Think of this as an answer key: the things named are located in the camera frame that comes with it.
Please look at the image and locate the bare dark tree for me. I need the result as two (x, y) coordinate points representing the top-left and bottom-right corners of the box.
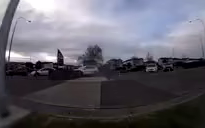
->
(77, 43), (105, 66)

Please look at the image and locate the grass strip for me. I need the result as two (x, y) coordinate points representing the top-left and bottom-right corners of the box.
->
(6, 95), (205, 128)

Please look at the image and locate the pale concrete pole base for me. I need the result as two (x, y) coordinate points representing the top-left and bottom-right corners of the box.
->
(0, 105), (32, 128)

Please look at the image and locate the dark flag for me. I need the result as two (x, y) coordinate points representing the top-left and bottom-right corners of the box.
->
(56, 48), (65, 67)

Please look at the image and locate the thick pale pole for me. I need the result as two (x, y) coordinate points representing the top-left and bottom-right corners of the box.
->
(0, 0), (21, 118)

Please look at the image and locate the row of parked vehicles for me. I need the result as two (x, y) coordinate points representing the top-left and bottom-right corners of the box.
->
(4, 56), (205, 81)

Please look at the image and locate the grey concrete pavement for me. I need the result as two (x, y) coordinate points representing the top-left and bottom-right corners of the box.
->
(9, 76), (205, 122)

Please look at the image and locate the dark asphalt road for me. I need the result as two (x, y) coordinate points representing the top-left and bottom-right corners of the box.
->
(0, 64), (205, 108)

